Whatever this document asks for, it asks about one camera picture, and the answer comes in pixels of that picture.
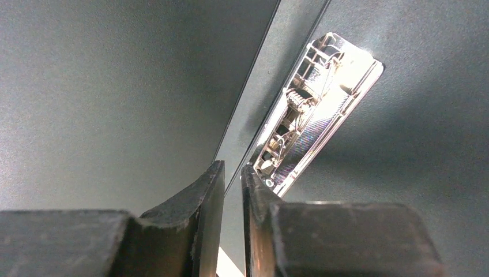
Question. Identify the metal folder clip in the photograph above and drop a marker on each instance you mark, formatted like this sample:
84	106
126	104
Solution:
326	84

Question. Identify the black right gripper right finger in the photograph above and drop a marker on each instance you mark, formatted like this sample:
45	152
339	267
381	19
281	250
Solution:
325	238

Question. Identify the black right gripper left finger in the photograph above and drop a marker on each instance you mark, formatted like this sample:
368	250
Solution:
179	237

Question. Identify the red folder with black inside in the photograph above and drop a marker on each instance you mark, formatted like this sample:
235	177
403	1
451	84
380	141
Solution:
121	104

